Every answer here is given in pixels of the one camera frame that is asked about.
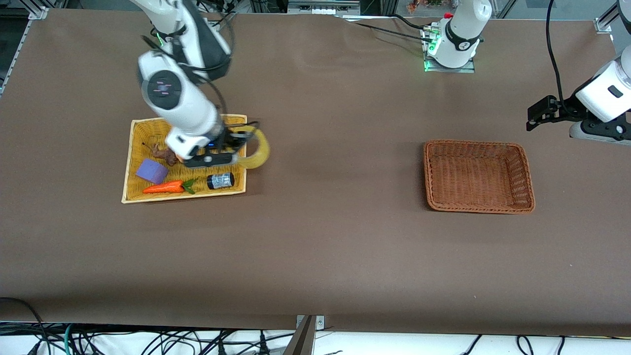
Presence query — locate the yellow packing tape roll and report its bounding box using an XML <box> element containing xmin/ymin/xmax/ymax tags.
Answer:
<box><xmin>231</xmin><ymin>126</ymin><xmax>271</xmax><ymax>170</ymax></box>

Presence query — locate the small black jar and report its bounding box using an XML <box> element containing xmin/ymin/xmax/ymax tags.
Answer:
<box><xmin>207</xmin><ymin>172</ymin><xmax>235</xmax><ymax>190</ymax></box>

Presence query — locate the brown dried root toy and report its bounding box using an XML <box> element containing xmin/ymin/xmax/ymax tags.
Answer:
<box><xmin>142</xmin><ymin>142</ymin><xmax>178</xmax><ymax>167</ymax></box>

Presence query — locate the orange toy carrot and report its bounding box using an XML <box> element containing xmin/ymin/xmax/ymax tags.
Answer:
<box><xmin>142</xmin><ymin>178</ymin><xmax>197</xmax><ymax>195</ymax></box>

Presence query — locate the purple foam block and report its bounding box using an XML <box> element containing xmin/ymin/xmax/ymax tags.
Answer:
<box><xmin>136</xmin><ymin>159</ymin><xmax>169</xmax><ymax>184</ymax></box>

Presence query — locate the brown wicker basket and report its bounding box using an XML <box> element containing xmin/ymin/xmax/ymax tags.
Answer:
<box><xmin>423</xmin><ymin>140</ymin><xmax>536</xmax><ymax>214</ymax></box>

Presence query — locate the yellow wicker tray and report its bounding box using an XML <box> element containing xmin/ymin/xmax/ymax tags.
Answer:
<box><xmin>121</xmin><ymin>114</ymin><xmax>247</xmax><ymax>204</ymax></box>

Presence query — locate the grey equipment box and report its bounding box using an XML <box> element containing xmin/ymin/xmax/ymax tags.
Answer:
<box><xmin>287</xmin><ymin>0</ymin><xmax>362</xmax><ymax>15</ymax></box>

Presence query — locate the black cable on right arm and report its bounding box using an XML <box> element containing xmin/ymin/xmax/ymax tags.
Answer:
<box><xmin>195</xmin><ymin>0</ymin><xmax>238</xmax><ymax>130</ymax></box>

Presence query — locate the black hanging arm cable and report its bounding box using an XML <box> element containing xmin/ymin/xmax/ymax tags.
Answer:
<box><xmin>545</xmin><ymin>0</ymin><xmax>572</xmax><ymax>118</ymax></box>

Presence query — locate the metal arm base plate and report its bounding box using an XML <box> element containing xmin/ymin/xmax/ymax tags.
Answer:
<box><xmin>422</xmin><ymin>25</ymin><xmax>477</xmax><ymax>74</ymax></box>

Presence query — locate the short black table cable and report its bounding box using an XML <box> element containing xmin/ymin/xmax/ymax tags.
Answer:
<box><xmin>389</xmin><ymin>13</ymin><xmax>427</xmax><ymax>29</ymax></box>

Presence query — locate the long black table cable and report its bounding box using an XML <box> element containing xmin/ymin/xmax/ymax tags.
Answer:
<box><xmin>352</xmin><ymin>22</ymin><xmax>435</xmax><ymax>43</ymax></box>

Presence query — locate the metal table edge bracket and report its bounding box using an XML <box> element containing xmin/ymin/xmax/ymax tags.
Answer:
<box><xmin>283</xmin><ymin>315</ymin><xmax>326</xmax><ymax>355</ymax></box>

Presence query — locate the thick black floor cable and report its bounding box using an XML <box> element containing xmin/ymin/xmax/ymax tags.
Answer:
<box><xmin>0</xmin><ymin>297</ymin><xmax>51</xmax><ymax>355</ymax></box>

